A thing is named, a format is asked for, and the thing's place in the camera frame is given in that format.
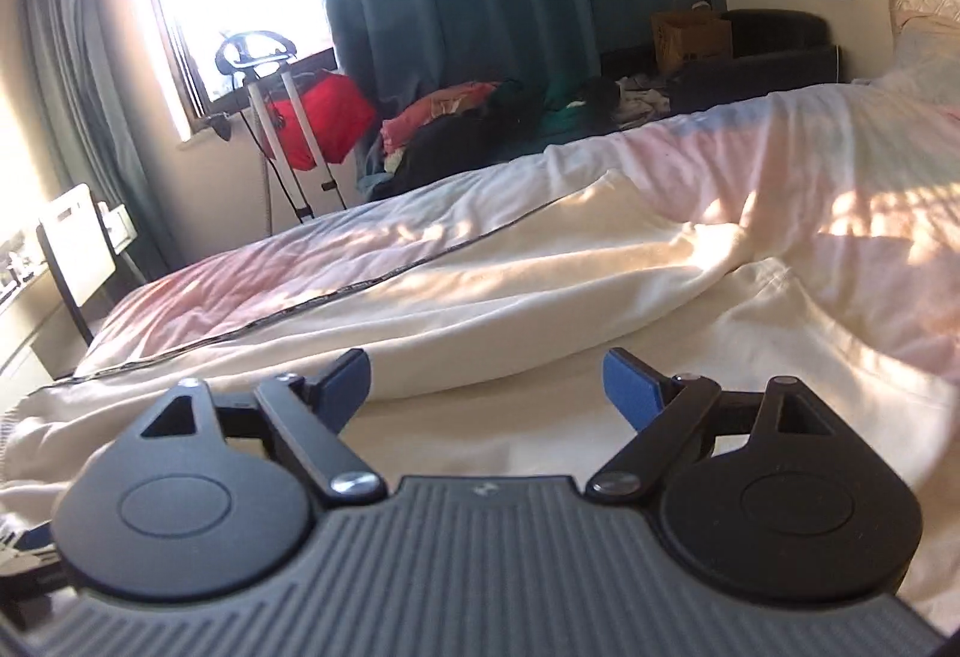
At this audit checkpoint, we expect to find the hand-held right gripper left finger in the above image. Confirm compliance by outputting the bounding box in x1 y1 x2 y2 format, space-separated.
139 348 387 502

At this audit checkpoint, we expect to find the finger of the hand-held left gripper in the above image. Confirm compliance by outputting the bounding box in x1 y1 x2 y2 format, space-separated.
0 523 65 598

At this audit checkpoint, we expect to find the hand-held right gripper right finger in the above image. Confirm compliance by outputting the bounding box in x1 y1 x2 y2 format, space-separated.
586 348 835 499

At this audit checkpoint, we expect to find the cream zip jacket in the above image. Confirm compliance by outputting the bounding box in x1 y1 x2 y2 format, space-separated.
0 169 960 553

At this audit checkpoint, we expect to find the pile of colourful clothes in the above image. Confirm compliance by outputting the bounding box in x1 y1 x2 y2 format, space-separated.
352 73 676 202

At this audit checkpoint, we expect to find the white vanity desk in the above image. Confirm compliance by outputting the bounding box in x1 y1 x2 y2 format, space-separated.
0 229 98 418

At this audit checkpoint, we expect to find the cluster of cosmetic bottles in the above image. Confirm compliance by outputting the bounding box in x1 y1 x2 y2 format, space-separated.
0 244 46 298

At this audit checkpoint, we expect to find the garment steamer stand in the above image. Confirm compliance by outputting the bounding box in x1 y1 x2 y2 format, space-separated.
214 31 350 227

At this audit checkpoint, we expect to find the red bag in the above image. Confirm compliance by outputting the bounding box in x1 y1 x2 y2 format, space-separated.
274 68 377 172

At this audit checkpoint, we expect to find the pastel quilt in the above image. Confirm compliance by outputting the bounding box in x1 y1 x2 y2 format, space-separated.
75 64 960 643

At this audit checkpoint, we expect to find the brown cardboard box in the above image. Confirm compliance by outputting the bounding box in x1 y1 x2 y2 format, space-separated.
650 1 734 74

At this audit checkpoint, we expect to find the narrow teal curtain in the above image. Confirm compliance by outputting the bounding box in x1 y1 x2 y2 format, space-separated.
11 0 188 283

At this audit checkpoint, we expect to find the pastel pillow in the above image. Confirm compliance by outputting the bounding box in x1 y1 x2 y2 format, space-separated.
885 10 960 82

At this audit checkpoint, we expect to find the white wall-mounted box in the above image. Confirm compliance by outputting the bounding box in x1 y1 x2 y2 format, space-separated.
97 201 140 251

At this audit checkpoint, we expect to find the white chair with black frame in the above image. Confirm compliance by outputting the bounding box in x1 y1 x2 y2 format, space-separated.
36 183 121 339

